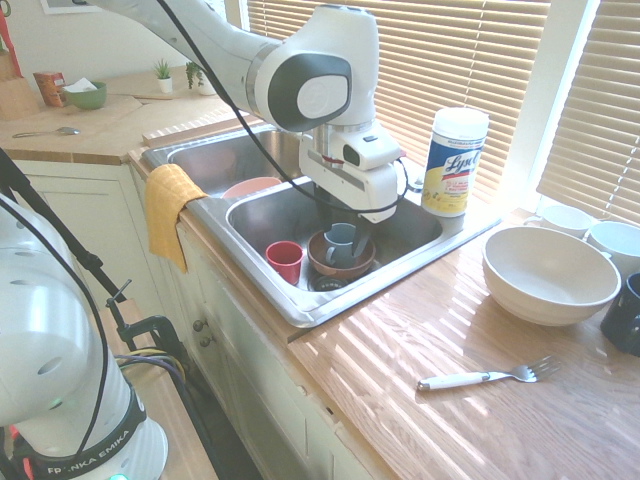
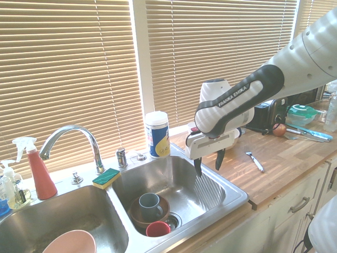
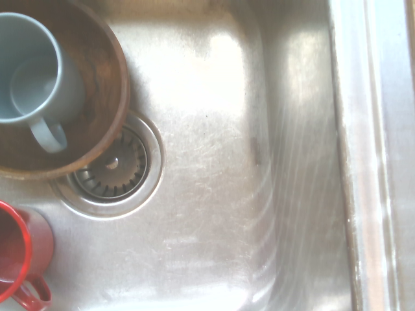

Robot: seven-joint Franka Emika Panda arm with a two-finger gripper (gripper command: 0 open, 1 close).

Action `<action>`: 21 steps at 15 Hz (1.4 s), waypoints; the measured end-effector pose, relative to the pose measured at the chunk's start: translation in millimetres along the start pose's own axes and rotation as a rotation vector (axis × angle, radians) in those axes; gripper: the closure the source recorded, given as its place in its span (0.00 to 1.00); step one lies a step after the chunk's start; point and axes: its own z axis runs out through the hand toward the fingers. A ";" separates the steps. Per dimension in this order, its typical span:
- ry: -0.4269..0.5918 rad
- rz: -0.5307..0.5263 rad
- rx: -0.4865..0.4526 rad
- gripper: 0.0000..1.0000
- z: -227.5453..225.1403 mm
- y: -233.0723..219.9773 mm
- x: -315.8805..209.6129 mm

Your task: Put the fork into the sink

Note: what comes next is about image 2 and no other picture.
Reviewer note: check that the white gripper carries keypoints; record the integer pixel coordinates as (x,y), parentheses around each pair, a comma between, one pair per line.
(208,146)

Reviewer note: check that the silver fork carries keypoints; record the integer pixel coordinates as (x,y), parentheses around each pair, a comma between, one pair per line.
(253,158)

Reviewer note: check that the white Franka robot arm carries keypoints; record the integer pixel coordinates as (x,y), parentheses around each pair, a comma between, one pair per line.
(263,87)

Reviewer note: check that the stainless steel double sink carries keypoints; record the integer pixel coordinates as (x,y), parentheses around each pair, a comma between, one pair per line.
(184,184)

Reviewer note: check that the sink drain strainer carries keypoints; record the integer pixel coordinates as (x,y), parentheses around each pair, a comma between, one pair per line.
(174,220)

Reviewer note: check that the chrome sink hole cap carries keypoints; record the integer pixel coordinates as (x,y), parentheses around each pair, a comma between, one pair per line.
(141,157)

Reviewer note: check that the chrome sink sprayer knob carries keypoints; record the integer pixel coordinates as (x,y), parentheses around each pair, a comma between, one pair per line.
(76,178)

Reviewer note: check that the Lysol wipes canister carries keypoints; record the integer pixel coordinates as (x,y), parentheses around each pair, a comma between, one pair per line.
(158,137)

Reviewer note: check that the grey mug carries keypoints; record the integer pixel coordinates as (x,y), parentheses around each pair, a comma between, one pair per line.
(148,204)

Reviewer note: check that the black and silver toaster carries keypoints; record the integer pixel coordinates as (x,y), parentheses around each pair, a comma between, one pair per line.
(266,113)

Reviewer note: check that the red apple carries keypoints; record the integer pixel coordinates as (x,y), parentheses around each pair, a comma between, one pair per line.
(279,130)

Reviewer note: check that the red cup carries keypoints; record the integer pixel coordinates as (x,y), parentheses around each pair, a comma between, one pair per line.
(157,229)

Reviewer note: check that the brown wooden bowl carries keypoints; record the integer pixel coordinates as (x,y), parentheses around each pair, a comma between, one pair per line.
(137,214)

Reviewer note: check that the white kitchen cabinet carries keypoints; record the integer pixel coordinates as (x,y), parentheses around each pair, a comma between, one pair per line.
(287,224)

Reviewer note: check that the green and yellow sponge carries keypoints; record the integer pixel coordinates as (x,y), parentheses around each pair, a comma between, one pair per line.
(106,178)

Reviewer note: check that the green lidded food container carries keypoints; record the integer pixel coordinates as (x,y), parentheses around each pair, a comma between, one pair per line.
(301,114)

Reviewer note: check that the teal knife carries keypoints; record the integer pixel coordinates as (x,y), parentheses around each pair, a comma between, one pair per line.
(313,133)

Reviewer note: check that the beige window blind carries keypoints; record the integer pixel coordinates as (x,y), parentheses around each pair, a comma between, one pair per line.
(65,66)
(210,47)
(316,13)

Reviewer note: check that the chrome gooseneck faucet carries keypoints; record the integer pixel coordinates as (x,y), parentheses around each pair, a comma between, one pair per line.
(92,142)

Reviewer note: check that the clear plastic water bottle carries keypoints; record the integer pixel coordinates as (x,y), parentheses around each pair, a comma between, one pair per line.
(331,113)

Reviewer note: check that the pink bowl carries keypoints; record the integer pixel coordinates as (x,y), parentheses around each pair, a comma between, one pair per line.
(71,242)

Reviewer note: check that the red spray bottle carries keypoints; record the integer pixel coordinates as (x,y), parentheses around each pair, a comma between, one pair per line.
(42,179)

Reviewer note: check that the clear soap pump bottle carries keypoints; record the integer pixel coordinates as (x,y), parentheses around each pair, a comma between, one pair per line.
(15,195)

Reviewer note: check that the blue dish soap bottle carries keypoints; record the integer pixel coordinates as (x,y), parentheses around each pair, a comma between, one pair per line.
(3,205)

